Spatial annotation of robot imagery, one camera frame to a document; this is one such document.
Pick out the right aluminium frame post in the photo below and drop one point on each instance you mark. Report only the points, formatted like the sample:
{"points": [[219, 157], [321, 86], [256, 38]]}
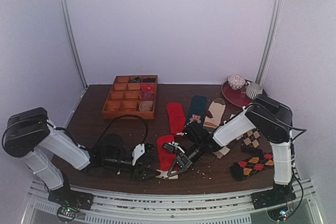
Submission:
{"points": [[270, 41]]}

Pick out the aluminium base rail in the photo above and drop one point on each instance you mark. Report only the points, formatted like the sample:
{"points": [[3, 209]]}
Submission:
{"points": [[114, 207]]}

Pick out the beige argyle sock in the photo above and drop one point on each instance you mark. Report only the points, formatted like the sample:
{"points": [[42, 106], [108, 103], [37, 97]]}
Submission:
{"points": [[250, 140]]}

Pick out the black striped rolled sock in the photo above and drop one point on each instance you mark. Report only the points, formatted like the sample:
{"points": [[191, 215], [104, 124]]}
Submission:
{"points": [[135, 80]]}

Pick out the beige striped sock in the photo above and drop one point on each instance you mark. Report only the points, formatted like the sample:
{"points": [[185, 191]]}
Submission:
{"points": [[214, 114]]}

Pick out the teal reindeer sock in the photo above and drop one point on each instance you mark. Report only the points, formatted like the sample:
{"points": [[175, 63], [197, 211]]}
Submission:
{"points": [[197, 110]]}

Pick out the left aluminium frame post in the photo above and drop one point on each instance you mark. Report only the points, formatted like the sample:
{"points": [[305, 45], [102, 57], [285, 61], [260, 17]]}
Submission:
{"points": [[72, 43]]}

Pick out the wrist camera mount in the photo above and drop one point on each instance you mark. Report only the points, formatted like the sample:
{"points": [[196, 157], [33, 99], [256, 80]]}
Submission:
{"points": [[137, 152], [175, 148]]}

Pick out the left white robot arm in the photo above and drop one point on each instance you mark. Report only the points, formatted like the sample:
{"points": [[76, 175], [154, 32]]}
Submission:
{"points": [[29, 133]]}

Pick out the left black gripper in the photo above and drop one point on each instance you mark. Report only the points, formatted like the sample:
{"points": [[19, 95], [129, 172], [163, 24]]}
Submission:
{"points": [[140, 174]]}

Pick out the red rolled sock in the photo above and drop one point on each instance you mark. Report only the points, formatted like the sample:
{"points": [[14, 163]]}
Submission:
{"points": [[148, 87]]}

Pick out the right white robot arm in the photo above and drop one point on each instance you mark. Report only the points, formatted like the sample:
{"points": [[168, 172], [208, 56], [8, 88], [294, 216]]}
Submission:
{"points": [[271, 118]]}

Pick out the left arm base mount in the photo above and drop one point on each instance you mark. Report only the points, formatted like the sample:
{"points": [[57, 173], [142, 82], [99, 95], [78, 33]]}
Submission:
{"points": [[70, 206]]}

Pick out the striped grey cup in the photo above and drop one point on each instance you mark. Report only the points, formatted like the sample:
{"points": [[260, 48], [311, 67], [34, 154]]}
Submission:
{"points": [[253, 89]]}

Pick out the beige rolled sock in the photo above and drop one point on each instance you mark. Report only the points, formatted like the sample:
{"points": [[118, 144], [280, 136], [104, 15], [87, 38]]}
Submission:
{"points": [[146, 106]]}

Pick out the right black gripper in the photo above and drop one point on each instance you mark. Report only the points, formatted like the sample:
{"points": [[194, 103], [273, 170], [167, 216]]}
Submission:
{"points": [[184, 161]]}

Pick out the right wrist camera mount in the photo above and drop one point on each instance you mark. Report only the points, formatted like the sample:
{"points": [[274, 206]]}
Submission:
{"points": [[175, 148]]}

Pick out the white patterned bowl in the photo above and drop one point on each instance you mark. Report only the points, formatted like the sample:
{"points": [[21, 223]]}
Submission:
{"points": [[236, 82]]}

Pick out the black orange argyle sock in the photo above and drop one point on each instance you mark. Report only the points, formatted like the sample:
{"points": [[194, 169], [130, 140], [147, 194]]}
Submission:
{"points": [[258, 162]]}

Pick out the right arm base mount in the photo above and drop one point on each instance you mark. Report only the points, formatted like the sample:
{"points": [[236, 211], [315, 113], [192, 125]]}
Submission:
{"points": [[277, 201]]}

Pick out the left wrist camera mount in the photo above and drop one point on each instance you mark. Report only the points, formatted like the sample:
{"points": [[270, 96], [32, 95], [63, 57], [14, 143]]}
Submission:
{"points": [[137, 152]]}

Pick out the aluminium frame post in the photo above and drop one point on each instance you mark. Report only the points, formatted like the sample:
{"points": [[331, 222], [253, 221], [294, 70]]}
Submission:
{"points": [[72, 43], [270, 41]]}

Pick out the beige brown sock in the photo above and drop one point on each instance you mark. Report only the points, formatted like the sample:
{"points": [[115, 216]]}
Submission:
{"points": [[223, 151]]}

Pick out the wooden compartment tray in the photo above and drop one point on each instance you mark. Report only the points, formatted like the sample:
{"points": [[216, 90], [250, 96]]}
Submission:
{"points": [[123, 98]]}

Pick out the red round plate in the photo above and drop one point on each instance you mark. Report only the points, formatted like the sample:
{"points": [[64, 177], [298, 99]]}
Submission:
{"points": [[236, 97]]}

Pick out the red sock with beige toe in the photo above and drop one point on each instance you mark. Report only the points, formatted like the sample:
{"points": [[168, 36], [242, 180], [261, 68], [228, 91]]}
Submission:
{"points": [[165, 157]]}

